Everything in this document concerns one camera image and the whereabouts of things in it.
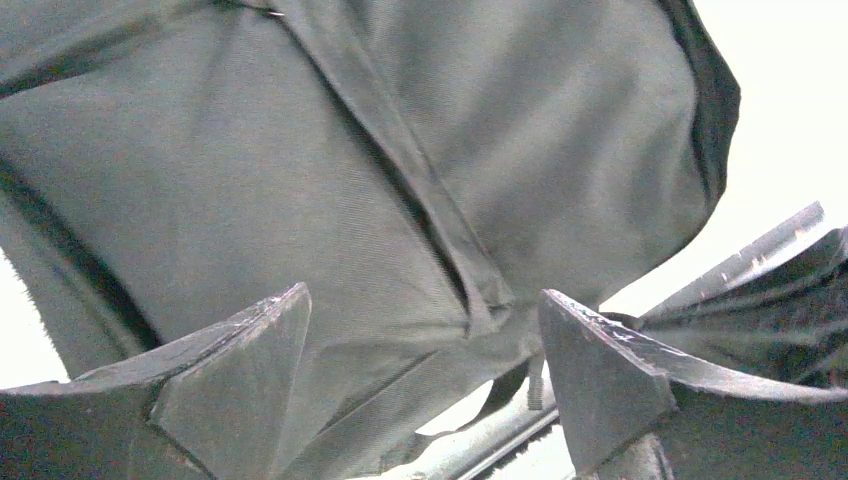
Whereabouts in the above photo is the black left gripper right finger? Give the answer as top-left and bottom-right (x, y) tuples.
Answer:
(538, 290), (847, 479)

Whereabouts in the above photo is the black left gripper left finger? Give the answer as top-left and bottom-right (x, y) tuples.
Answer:
(1, 283), (312, 479)

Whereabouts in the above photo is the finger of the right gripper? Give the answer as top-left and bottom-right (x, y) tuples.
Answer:
(606, 202), (847, 388)

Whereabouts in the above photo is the black student backpack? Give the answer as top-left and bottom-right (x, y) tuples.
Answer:
(1, 1), (740, 479)

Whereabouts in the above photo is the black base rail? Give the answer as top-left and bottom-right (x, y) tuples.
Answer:
(379, 386), (558, 479)

